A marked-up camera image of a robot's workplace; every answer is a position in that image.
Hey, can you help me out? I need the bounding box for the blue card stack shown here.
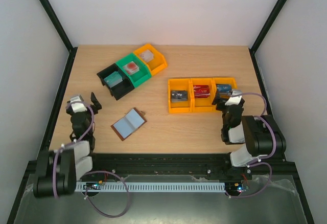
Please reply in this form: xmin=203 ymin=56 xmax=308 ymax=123
xmin=216 ymin=83 xmax=233 ymax=97

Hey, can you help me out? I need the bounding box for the teal card stack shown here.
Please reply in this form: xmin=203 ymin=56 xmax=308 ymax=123
xmin=104 ymin=71 xmax=123 ymax=88

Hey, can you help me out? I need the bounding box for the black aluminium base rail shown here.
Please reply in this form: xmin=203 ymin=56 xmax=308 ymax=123
xmin=86 ymin=153 xmax=259 ymax=177

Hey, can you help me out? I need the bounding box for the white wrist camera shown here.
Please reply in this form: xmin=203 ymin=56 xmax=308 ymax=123
xmin=225 ymin=89 xmax=242 ymax=106
xmin=66 ymin=94 xmax=87 ymax=115

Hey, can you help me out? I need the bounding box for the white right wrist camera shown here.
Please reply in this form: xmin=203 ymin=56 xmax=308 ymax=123
xmin=225 ymin=89 xmax=242 ymax=106

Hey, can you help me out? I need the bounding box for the white slotted cable duct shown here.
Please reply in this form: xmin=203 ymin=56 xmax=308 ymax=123
xmin=75 ymin=182 xmax=225 ymax=193

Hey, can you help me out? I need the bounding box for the yellow bin far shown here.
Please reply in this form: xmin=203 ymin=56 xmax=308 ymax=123
xmin=213 ymin=77 xmax=237 ymax=98

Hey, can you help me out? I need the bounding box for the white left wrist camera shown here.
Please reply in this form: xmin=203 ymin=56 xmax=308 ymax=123
xmin=66 ymin=94 xmax=87 ymax=115

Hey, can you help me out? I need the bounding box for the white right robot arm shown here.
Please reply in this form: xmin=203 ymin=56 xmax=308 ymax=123
xmin=212 ymin=89 xmax=286 ymax=179

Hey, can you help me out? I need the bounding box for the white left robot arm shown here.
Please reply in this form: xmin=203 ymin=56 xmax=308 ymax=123
xmin=33 ymin=92 xmax=102 ymax=198

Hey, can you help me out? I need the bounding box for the black frame post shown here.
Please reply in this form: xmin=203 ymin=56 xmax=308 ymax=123
xmin=27 ymin=0 xmax=75 ymax=52
xmin=250 ymin=0 xmax=301 ymax=52

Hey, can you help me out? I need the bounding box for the black frame post left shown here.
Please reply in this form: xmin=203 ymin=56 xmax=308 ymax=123
xmin=27 ymin=0 xmax=75 ymax=52

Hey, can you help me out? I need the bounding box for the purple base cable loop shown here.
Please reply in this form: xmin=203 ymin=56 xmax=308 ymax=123
xmin=83 ymin=170 xmax=132 ymax=218

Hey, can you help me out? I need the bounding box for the green bin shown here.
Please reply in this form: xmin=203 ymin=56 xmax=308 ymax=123
xmin=116 ymin=53 xmax=151 ymax=87

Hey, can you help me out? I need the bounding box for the grey VIP card stack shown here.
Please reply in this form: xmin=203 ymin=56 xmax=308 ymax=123
xmin=171 ymin=90 xmax=189 ymax=103

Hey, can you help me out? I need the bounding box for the yellow bin middle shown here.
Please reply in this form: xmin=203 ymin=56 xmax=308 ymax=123
xmin=189 ymin=77 xmax=217 ymax=113

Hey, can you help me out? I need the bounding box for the brown leather card holder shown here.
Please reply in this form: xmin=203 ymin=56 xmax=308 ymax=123
xmin=111 ymin=107 xmax=147 ymax=141

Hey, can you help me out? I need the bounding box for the yellow bin near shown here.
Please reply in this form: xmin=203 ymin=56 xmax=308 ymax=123
xmin=168 ymin=78 xmax=194 ymax=114

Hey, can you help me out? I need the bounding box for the black bin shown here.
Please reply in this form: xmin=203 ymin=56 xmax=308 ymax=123
xmin=97 ymin=63 xmax=134 ymax=100

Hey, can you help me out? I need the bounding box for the yellow bin left group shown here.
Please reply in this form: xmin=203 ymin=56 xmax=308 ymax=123
xmin=133 ymin=43 xmax=168 ymax=76

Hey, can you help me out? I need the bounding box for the red white card stack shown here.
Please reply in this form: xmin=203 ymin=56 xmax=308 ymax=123
xmin=123 ymin=61 xmax=139 ymax=75

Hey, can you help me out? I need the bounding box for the black frame post right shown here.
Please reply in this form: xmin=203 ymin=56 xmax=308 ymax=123
xmin=250 ymin=0 xmax=301 ymax=52

